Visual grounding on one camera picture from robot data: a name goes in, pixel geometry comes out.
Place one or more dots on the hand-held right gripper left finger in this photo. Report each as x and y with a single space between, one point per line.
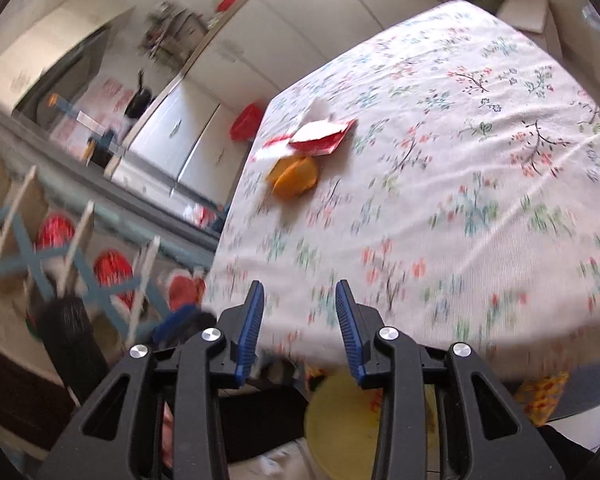
250 330

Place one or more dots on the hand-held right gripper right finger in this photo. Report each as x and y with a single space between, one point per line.
350 330

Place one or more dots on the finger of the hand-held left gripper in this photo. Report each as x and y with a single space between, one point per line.
182 321

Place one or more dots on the white plastic bag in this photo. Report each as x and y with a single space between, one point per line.
280 462

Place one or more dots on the orange fruit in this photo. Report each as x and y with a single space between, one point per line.
292 176

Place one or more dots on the red snack packet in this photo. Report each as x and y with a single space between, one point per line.
325 137

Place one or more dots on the white tissue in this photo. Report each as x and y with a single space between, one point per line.
316 109

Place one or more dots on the wooden lattice rack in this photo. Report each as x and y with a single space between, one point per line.
80 270

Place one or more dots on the floral tablecloth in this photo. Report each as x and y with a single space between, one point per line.
455 185

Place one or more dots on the orange floral cushion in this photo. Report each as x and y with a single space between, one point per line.
542 392

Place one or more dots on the red-lined waste bin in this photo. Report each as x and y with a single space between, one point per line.
246 121

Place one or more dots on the black wok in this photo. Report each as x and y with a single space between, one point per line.
139 97

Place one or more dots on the cream base cabinets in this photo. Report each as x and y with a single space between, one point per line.
280 45

